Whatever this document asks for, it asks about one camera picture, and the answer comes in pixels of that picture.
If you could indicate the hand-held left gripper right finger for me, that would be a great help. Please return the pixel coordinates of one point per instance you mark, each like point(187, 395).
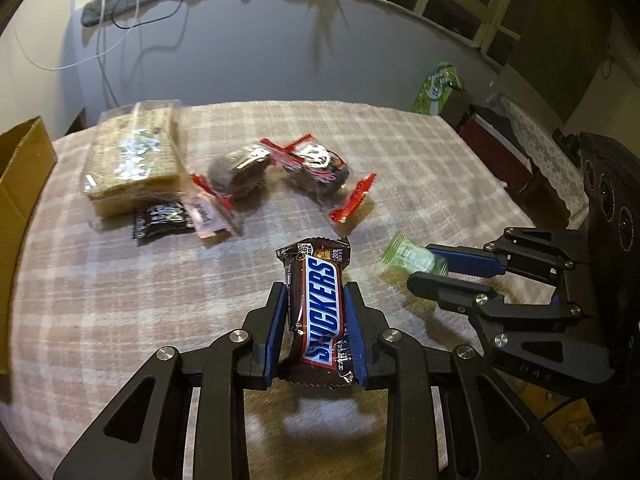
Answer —
point(352, 330)

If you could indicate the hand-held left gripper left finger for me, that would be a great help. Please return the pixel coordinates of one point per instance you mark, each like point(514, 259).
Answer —
point(274, 330)

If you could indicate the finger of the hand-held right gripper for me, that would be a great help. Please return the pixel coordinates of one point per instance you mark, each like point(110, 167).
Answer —
point(540, 345)
point(470, 260)

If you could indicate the brown chocolate bar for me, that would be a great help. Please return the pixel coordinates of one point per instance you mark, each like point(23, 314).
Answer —
point(320, 300)

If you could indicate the light green candy packet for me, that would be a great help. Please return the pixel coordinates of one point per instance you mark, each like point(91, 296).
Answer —
point(407, 257)

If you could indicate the pink snack packet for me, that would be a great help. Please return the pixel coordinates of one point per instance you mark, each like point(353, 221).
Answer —
point(205, 217)

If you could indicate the dark candy packet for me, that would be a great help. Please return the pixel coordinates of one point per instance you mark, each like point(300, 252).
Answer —
point(160, 217)

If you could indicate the red-ended brownie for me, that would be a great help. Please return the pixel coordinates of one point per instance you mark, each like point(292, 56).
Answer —
point(240, 170)
point(315, 170)

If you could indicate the clear-wrapped wafer package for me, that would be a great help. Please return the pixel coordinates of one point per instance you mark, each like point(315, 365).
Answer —
point(132, 160)

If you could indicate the brown cardboard box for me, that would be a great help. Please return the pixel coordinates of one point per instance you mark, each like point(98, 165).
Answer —
point(20, 175)

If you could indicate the dark red storage box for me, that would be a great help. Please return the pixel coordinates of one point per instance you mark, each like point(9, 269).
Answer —
point(495, 150)

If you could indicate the white lace cloth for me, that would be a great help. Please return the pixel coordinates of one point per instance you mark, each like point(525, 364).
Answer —
point(545, 160)

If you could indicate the green printed bag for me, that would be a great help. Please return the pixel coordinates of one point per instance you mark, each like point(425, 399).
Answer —
point(435, 87)

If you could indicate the white window frame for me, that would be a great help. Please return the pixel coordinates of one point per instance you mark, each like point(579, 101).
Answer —
point(487, 35)

